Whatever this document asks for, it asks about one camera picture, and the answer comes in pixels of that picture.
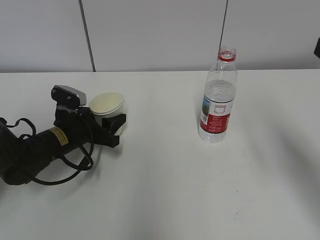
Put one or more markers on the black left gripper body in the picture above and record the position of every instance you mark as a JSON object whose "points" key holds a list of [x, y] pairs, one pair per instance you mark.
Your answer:
{"points": [[83, 131]]}

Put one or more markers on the clear plastic water bottle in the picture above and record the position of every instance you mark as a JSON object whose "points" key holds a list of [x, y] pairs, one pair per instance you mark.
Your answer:
{"points": [[218, 97]]}

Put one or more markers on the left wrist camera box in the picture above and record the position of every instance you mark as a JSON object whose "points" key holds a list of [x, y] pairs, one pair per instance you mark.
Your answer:
{"points": [[68, 98]]}

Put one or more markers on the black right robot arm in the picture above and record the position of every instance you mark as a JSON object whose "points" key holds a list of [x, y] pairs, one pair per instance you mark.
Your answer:
{"points": [[316, 51]]}

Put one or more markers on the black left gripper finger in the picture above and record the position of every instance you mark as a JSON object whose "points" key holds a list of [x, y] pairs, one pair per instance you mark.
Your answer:
{"points": [[114, 125], [85, 114]]}

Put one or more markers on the white paper cup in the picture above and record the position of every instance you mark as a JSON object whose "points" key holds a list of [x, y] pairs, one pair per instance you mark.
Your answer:
{"points": [[107, 105]]}

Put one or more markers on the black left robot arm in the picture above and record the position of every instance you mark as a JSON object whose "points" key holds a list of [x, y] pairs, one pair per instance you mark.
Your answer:
{"points": [[23, 158]]}

